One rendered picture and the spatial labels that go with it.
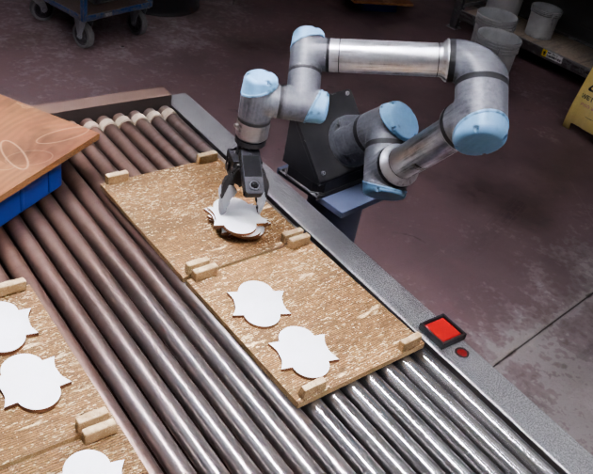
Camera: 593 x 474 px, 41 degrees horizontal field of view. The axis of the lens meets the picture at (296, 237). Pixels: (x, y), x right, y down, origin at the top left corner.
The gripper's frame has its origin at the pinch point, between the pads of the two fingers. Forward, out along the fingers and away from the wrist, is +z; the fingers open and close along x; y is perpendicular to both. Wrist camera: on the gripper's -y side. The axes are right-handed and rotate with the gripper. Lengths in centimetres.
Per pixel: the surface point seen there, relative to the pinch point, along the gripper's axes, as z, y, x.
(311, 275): 4.4, -18.9, -12.9
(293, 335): 3.5, -38.5, -2.4
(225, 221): 0.7, -2.2, 4.2
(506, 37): 63, 276, -257
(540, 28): 74, 323, -317
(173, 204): 5.1, 11.4, 13.9
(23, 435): 5, -56, 51
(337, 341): 4.2, -40.8, -11.7
